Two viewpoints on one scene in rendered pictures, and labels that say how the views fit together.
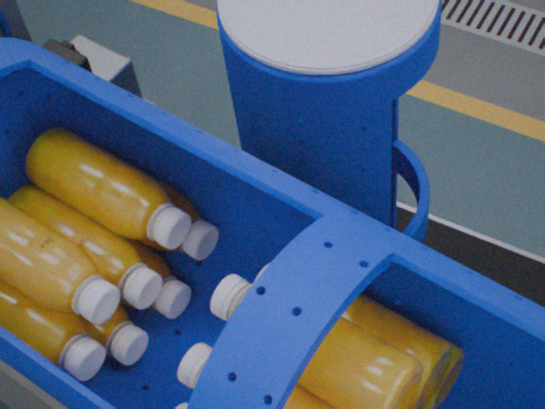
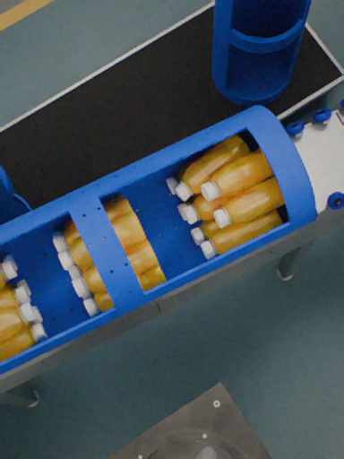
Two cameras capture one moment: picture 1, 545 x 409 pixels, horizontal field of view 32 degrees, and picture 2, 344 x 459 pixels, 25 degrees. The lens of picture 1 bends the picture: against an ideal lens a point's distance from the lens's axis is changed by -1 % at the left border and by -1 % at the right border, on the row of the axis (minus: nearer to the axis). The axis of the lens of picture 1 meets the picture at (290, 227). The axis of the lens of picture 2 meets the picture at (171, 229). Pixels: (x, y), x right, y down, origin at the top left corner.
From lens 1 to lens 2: 95 cm
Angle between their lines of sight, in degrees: 31
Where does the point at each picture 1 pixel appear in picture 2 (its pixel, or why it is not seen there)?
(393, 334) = (112, 213)
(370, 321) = not seen: hidden behind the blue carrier
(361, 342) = (116, 226)
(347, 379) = (125, 238)
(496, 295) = (132, 174)
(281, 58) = not seen: outside the picture
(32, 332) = (21, 345)
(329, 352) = not seen: hidden behind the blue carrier
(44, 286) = (12, 328)
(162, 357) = (42, 307)
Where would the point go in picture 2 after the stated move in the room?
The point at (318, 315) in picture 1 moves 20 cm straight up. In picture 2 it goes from (110, 233) to (98, 203)
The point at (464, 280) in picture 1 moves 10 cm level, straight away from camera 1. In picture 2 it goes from (121, 180) to (84, 151)
